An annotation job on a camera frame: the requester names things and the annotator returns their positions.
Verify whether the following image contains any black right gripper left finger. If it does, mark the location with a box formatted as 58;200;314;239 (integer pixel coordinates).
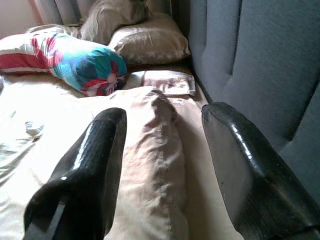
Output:
23;107;128;240

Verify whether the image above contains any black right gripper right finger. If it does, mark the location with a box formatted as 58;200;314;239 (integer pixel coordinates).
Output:
201;101;320;240

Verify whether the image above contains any plain beige pillow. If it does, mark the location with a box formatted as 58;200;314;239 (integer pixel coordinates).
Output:
94;86;241;240

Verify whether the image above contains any small white crumpled tissue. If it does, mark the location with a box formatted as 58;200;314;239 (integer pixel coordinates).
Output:
24;120;45;139

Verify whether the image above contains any cream bed sheet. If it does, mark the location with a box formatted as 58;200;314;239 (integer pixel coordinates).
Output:
0;72;211;240

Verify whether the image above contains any teal red floral bolster pillow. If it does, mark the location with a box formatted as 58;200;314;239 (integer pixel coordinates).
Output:
31;32;128;97

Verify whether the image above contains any beige patterned folded cloth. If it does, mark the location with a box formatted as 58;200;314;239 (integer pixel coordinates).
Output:
141;70;198;96

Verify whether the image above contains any grey padded headboard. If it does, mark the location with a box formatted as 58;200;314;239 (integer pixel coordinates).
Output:
172;0;320;206

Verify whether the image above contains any red white striped pillow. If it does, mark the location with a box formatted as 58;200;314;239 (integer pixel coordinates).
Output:
0;33;55;75

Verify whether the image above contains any beige satin pillow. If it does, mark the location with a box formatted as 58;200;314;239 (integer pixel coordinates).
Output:
108;12;191;66
79;0;153;46

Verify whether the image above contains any grey curtain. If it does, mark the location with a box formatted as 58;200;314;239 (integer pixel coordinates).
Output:
34;0;86;27

